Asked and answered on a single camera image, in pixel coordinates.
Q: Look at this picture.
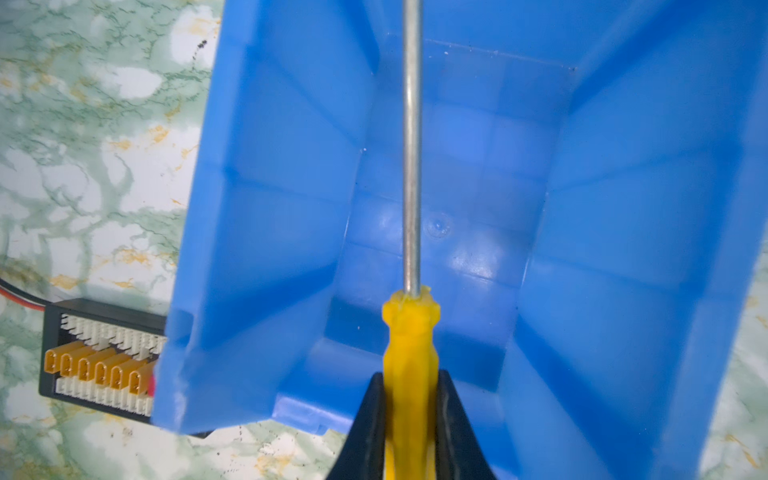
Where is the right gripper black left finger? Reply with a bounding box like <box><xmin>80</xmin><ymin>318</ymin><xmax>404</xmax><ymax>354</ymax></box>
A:
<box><xmin>326</xmin><ymin>372</ymin><xmax>386</xmax><ymax>480</ymax></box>

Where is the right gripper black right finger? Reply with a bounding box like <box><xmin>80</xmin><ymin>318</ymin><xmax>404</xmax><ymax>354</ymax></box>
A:
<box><xmin>435</xmin><ymin>369</ymin><xmax>496</xmax><ymax>480</ymax></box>

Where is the yellow handled screwdriver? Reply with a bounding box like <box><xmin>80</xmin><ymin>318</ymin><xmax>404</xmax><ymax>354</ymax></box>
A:
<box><xmin>382</xmin><ymin>1</ymin><xmax>440</xmax><ymax>479</ymax></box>

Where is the blue plastic storage bin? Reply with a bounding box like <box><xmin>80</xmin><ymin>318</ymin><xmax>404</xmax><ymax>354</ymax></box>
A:
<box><xmin>151</xmin><ymin>1</ymin><xmax>767</xmax><ymax>479</ymax></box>

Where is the black board with orange connectors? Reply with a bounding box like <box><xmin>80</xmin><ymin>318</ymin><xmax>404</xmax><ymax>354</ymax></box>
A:
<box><xmin>38</xmin><ymin>299</ymin><xmax>167</xmax><ymax>424</ymax></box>

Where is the red black wire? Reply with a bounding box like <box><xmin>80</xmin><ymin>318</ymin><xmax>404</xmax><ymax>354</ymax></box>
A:
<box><xmin>0</xmin><ymin>278</ymin><xmax>48</xmax><ymax>313</ymax></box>

